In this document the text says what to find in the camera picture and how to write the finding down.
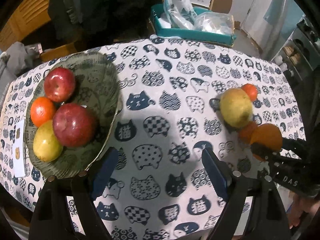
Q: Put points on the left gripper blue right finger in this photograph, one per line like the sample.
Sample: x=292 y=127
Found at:
x=218 y=172

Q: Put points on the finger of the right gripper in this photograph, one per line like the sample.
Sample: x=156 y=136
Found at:
x=294 y=145
x=265 y=153

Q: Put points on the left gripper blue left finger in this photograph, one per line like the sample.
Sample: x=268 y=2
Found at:
x=102 y=171

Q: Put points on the large orange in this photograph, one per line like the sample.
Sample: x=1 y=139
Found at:
x=266 y=136

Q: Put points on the yellow green pear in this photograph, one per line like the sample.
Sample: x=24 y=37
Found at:
x=236 y=107

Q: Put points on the dark red apple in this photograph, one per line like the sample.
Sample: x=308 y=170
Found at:
x=74 y=125

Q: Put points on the small orange tangerine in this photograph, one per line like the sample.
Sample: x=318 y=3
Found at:
x=251 y=91

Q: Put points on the right hand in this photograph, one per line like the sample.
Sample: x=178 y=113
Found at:
x=299 y=206

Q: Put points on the green patterned ceramic plate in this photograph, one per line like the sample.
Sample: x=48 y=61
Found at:
x=97 y=87

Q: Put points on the white shoe rack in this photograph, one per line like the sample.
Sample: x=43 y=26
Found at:
x=298 y=57

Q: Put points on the white sticker card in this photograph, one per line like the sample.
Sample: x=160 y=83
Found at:
x=19 y=150

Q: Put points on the cat print tablecloth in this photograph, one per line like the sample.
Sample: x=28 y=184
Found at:
x=170 y=91

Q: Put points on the teal box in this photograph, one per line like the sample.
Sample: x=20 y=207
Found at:
x=157 y=10

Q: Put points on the clear plastic bag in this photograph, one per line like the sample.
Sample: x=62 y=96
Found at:
x=214 y=22

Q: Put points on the grey clothes pile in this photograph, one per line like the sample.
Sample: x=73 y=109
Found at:
x=17 y=60

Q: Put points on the black hanging coat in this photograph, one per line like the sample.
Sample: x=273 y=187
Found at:
x=95 y=23

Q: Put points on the white patterned rice bag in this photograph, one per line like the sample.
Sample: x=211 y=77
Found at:
x=180 y=13

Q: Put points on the wooden louvered cabinet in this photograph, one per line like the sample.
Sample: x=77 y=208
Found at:
x=29 y=16

